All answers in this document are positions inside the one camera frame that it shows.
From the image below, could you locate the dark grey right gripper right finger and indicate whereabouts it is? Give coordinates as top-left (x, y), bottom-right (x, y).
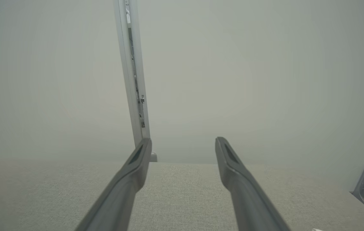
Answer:
top-left (215, 137), bottom-right (291, 231)

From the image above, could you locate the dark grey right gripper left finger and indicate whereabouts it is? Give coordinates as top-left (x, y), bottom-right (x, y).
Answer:
top-left (75, 138), bottom-right (152, 231)

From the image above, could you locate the grey metal partition post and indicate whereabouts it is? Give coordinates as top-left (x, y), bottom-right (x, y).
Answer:
top-left (114, 0), bottom-right (152, 148)

